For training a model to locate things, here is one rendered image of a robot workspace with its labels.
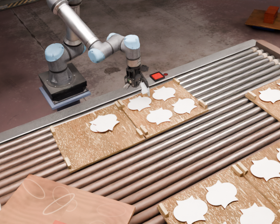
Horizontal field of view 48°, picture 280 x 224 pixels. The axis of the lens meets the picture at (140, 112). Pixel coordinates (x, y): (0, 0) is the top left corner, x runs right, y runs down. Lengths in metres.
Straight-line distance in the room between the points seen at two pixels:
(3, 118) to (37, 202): 2.30
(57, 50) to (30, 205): 0.98
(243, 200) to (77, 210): 0.69
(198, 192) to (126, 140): 0.47
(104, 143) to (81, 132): 0.16
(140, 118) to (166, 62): 2.28
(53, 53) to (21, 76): 2.23
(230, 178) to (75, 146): 0.78
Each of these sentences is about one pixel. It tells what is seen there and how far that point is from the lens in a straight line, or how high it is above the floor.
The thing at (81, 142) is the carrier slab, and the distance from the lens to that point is 1.68.
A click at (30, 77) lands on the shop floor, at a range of 4.11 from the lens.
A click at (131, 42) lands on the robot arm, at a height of 1.37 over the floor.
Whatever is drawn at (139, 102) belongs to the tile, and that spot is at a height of 0.94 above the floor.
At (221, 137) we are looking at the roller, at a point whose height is 0.91.
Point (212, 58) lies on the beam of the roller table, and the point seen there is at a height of 0.92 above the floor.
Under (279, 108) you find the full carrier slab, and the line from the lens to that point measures 1.91.
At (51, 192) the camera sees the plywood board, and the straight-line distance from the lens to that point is 1.38.
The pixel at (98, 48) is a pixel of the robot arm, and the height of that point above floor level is 1.35.
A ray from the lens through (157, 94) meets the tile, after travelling 1.91.
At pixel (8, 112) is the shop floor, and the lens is 3.65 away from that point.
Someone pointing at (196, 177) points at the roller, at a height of 0.92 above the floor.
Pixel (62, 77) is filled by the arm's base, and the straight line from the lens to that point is 2.05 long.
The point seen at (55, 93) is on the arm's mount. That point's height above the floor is 0.95.
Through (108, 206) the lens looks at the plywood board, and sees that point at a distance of 1.28.
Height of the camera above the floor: 2.11
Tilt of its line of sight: 41 degrees down
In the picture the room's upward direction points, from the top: 5 degrees counter-clockwise
